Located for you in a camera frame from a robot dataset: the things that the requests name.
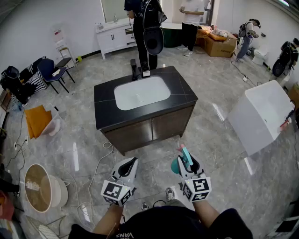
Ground round wooden top table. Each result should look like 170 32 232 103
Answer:
24 163 69 213

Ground person's right forearm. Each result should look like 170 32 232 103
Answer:
192 200 221 229

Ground black and white dispenser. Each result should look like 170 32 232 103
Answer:
141 61 151 78

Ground white display rack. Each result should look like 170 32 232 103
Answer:
50 22 71 51

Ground white bathtub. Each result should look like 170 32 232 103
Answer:
227 79 296 157

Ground teal spray bottle pink trigger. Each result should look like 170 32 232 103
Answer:
171 143 195 176

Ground black backpack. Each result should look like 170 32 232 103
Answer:
0 65 29 105

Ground cardboard box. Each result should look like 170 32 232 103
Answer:
205 34 237 58

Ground white cable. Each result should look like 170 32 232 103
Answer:
76 141 114 225

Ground red bag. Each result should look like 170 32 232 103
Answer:
0 190 15 220

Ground pink object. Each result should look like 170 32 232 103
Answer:
279 116 293 133

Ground white toilet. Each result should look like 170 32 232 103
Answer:
252 47 270 66

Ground person's black shirt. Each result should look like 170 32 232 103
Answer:
67 205 254 239

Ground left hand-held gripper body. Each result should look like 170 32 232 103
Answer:
100 168 138 207

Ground orange cloth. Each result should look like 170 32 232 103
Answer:
24 105 53 140

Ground wire basket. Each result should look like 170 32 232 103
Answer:
25 215 66 239

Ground white sink basin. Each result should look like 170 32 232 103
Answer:
113 75 171 111

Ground dark vanity cabinet black countertop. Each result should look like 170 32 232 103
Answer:
93 65 199 157

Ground striped black white cloth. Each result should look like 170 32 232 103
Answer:
19 56 49 92

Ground black toilet seat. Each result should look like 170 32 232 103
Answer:
142 26 165 56

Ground black stool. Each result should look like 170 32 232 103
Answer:
54 47 78 71

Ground wall mirror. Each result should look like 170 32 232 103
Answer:
100 0 132 24

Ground blue chair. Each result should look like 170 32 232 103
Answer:
37 58 76 94

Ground black faucet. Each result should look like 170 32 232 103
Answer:
130 58 142 81

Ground black cable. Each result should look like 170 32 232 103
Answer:
4 112 29 169

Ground clear plastic bin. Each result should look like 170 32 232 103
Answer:
41 103 63 136

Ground yellow wire chair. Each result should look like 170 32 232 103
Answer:
195 25 212 51

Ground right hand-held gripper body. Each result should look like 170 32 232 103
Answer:
178 170 212 203

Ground person's left forearm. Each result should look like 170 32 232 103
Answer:
92 204 125 234

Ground white cabinet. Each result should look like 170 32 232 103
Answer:
95 19 136 60

